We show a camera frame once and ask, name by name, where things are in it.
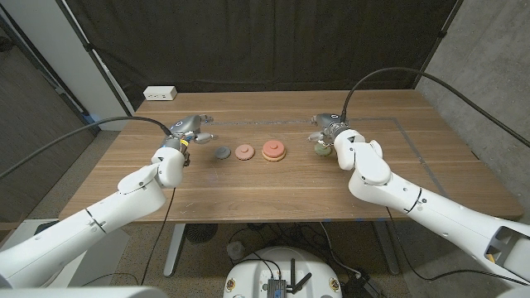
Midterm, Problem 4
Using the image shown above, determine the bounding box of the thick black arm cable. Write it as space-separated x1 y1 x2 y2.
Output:
0 115 173 180
340 66 530 149

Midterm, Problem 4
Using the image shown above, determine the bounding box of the white floor cable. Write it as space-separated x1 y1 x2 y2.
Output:
319 222 364 277

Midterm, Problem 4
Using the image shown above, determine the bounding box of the silver router with antennas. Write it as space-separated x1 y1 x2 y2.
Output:
267 257 314 298

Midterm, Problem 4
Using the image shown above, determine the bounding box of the white table leg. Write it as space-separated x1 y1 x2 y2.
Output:
163 223 187 276

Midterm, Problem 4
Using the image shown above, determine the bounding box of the black floor fan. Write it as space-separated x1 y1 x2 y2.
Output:
185 223 219 245

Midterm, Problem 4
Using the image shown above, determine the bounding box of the black floor cable bundle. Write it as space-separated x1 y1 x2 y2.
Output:
229 222 332 260

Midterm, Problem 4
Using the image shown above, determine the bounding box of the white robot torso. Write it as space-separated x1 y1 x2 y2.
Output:
222 246 344 298

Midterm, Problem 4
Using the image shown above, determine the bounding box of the black backdrop stand pole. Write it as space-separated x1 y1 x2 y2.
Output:
55 0 136 119
412 0 465 90

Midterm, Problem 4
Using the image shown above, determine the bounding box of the black backdrop curtain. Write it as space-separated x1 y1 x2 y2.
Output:
61 0 464 112

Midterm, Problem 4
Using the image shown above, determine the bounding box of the grey round floor object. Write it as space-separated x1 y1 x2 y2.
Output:
226 241 246 261

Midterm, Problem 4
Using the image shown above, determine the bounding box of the thin black right arm wire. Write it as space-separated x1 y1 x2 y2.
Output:
385 205 530 287

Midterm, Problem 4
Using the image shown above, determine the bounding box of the black power adapter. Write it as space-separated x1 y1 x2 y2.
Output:
340 272 384 298

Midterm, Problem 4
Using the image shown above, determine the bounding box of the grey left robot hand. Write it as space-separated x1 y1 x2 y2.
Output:
163 114 216 152

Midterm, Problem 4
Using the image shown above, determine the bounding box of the grey table leg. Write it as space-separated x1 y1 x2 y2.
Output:
372 220 401 276

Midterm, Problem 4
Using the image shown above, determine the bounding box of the thin black left arm wire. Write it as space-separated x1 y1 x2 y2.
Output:
139 187 176 286

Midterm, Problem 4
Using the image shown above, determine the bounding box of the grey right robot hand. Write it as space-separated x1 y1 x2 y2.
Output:
306 113 353 147

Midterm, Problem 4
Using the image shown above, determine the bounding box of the coral red disc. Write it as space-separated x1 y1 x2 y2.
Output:
262 139 287 158

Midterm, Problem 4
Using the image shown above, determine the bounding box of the dusty pink disc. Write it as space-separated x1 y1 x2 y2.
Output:
234 143 256 161

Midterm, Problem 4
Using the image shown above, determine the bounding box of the white power strip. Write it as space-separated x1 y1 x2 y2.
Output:
142 85 178 102

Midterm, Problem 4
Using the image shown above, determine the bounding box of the white right robot shoulder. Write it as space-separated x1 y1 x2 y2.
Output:
494 284 530 298

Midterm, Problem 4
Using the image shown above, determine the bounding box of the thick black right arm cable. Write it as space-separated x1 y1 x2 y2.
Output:
340 66 530 149

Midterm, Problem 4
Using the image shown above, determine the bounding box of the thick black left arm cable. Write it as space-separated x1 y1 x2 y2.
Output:
0 115 173 180

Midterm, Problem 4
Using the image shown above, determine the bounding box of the thin black arm wire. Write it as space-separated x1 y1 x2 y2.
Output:
139 187 176 286
385 205 530 287

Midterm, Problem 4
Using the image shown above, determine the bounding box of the blue black foot pedal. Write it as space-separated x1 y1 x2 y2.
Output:
35 221 60 235

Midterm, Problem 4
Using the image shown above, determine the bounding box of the white left robot shoulder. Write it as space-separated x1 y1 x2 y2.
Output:
0 286 169 298

